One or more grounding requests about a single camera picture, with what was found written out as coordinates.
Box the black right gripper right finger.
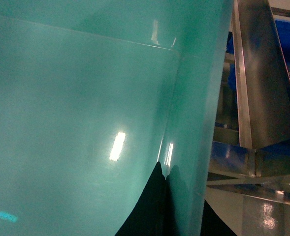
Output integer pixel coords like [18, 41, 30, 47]
[201, 200, 236, 236]

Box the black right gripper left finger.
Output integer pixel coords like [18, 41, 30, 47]
[116, 162, 166, 236]

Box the teal plastic bin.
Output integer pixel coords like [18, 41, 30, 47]
[0, 0, 233, 236]

